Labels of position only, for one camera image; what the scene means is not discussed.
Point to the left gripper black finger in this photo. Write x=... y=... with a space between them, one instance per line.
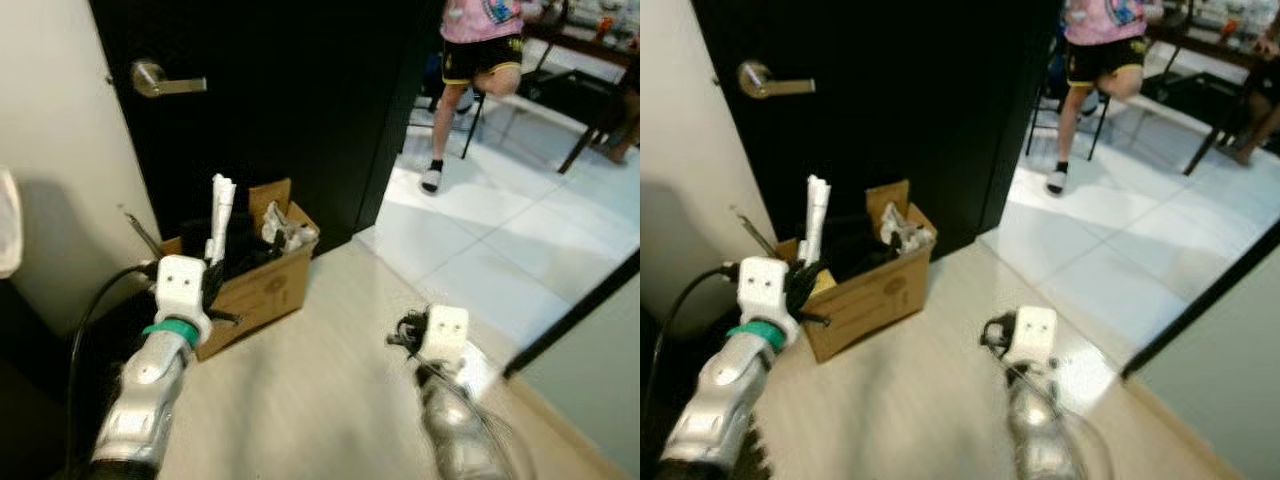
x=222 y=285
x=808 y=285

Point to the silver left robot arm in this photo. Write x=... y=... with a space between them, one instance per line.
x=730 y=395
x=150 y=390

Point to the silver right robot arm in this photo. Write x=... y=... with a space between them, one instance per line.
x=1040 y=425
x=460 y=420

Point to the brown cardboard box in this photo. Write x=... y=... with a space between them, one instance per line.
x=265 y=295
x=880 y=295

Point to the thin silver black strip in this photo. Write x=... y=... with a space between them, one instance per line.
x=142 y=235
x=755 y=235

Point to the crumpled white grey trash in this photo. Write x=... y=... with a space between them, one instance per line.
x=290 y=232
x=908 y=232

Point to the black door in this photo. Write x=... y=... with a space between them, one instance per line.
x=290 y=110
x=900 y=110

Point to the seated person bare leg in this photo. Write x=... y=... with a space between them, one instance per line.
x=625 y=135
x=1262 y=120

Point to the person in pink shirt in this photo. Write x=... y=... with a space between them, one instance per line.
x=480 y=55
x=1100 y=55

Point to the dark cluttered table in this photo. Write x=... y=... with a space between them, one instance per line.
x=590 y=50
x=1210 y=50

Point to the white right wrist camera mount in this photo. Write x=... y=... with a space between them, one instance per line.
x=447 y=333
x=1033 y=335

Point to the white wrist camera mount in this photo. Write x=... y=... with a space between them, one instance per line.
x=765 y=290
x=447 y=333
x=180 y=290
x=1033 y=335

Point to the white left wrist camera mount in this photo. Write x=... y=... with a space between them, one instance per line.
x=765 y=290
x=180 y=290

